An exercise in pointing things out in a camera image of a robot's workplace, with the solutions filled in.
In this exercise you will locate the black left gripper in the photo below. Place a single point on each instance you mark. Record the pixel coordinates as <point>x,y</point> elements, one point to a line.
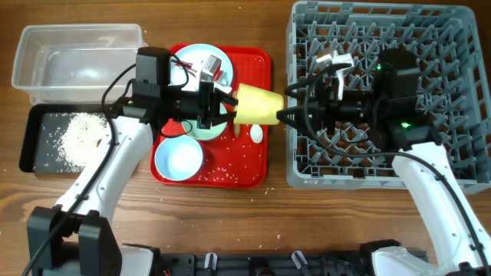
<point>207,90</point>

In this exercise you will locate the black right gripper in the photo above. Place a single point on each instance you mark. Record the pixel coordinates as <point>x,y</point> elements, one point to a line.
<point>328,100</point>

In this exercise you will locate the yellow cup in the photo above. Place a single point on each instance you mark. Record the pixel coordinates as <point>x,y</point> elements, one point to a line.
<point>257,106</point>

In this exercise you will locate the red sauce packet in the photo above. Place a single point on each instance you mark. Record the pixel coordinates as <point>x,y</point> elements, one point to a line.
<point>193,69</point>

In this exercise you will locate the light blue bowl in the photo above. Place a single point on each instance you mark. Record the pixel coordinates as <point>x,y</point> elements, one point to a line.
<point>179,158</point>

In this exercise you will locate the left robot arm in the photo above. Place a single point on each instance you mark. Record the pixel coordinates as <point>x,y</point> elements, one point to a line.
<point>74,237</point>

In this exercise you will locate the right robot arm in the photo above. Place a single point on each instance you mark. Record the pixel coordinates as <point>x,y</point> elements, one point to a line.
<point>409,141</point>

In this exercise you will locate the grey dishwasher rack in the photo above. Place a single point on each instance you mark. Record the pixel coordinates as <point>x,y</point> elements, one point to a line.
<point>452,90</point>

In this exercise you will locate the brown carrot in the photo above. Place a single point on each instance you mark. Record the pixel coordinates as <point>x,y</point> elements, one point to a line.
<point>236,126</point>

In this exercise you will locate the white plastic spoon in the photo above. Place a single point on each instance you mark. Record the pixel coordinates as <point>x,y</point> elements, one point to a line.
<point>256,133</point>

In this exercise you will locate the light blue plate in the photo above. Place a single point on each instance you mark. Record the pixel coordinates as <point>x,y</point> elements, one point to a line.
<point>196,53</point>

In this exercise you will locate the red plastic tray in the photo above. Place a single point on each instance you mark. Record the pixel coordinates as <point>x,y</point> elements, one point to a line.
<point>230,162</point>

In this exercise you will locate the white rice pile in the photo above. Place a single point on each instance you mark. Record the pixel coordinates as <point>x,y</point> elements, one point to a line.
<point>75,138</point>

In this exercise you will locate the clear plastic bin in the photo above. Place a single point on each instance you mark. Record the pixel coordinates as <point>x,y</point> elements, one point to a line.
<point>73,63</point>

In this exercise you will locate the black tray bin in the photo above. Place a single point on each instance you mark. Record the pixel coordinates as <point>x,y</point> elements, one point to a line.
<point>34,154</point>

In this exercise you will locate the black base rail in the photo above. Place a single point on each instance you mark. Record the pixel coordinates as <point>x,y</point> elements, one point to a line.
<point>268,264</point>

